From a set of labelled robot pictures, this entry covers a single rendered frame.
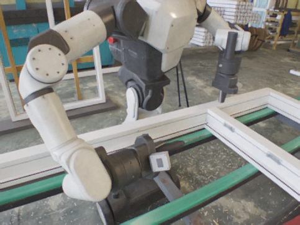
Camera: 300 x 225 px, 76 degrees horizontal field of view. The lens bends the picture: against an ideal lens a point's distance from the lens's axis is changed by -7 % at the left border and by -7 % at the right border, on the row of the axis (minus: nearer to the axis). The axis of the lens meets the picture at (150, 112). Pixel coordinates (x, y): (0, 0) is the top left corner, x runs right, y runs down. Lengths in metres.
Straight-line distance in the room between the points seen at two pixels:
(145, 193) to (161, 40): 1.03
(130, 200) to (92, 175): 1.00
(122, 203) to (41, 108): 1.05
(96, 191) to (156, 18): 0.50
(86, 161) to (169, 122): 0.41
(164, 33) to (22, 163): 0.57
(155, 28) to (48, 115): 0.42
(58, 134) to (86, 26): 0.26
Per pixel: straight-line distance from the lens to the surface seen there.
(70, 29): 0.51
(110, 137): 0.67
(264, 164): 0.73
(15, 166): 0.68
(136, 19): 0.63
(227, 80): 0.84
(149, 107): 0.93
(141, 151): 0.53
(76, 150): 0.42
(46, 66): 0.43
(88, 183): 0.42
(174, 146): 0.63
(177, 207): 0.56
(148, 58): 0.74
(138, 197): 1.43
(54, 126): 0.44
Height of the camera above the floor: 1.32
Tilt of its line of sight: 30 degrees down
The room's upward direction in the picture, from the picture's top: 1 degrees clockwise
